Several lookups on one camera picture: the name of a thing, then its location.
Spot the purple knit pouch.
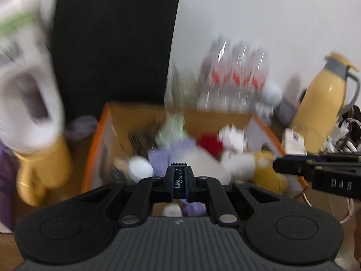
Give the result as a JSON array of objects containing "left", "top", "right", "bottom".
[{"left": 148, "top": 138, "right": 206, "bottom": 217}]

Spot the small white cap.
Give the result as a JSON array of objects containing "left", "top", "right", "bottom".
[{"left": 162, "top": 203, "right": 183, "bottom": 217}]

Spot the yellow white plush toy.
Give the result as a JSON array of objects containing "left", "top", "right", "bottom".
[{"left": 220, "top": 149, "right": 288, "bottom": 195}]

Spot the clear plastic bag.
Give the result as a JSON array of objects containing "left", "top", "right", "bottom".
[{"left": 155, "top": 113, "right": 188, "bottom": 147}]

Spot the white tissue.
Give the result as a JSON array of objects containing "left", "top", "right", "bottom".
[{"left": 217, "top": 125, "right": 247, "bottom": 154}]

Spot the frosted cotton swab box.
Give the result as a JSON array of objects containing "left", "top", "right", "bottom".
[{"left": 170, "top": 147, "right": 231, "bottom": 185}]

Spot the white jar lid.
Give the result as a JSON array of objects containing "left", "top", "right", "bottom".
[{"left": 128, "top": 156, "right": 154, "bottom": 183}]

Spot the person's right hand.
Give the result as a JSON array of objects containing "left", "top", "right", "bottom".
[{"left": 354, "top": 224, "right": 361, "bottom": 264}]

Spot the power strip with chargers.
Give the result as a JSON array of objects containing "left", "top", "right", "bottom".
[{"left": 322, "top": 105, "right": 360, "bottom": 153}]

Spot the red cardboard box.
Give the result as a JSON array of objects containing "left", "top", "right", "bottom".
[{"left": 80, "top": 101, "right": 305, "bottom": 218}]

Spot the yellow thermos jug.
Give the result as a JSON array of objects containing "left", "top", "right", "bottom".
[{"left": 290, "top": 51, "right": 360, "bottom": 154}]

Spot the white robot figurine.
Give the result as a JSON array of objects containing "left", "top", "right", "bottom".
[{"left": 255, "top": 81, "right": 283, "bottom": 125}]

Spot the glass cup with spoon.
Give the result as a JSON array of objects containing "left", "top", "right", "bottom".
[{"left": 165, "top": 64, "right": 198, "bottom": 110}]

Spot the water bottle left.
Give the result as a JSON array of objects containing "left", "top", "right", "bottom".
[{"left": 197, "top": 34, "right": 232, "bottom": 112}]

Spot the water bottle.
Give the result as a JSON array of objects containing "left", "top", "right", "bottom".
[
  {"left": 247, "top": 45, "right": 270, "bottom": 112},
  {"left": 197, "top": 34, "right": 232, "bottom": 112},
  {"left": 226, "top": 41, "right": 250, "bottom": 114}
]

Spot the water bottle right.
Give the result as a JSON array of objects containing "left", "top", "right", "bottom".
[{"left": 247, "top": 45, "right": 270, "bottom": 112}]

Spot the water bottle middle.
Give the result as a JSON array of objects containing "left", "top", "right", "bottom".
[{"left": 226, "top": 41, "right": 250, "bottom": 114}]

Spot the yellow mug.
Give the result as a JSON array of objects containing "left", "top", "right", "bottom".
[{"left": 15, "top": 135, "right": 73, "bottom": 207}]

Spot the black paper bag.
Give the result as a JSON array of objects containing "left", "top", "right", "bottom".
[{"left": 50, "top": 0, "right": 179, "bottom": 122}]

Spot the white detergent jug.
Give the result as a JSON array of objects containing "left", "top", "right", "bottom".
[{"left": 1, "top": 0, "right": 64, "bottom": 154}]

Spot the purple tissue pack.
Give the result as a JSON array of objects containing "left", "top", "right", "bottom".
[{"left": 0, "top": 144, "right": 18, "bottom": 234}]

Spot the white charger with cable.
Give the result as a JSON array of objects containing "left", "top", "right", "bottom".
[{"left": 281, "top": 128, "right": 307, "bottom": 155}]

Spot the white earphone cable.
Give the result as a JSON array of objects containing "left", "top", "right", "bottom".
[{"left": 300, "top": 183, "right": 357, "bottom": 225}]

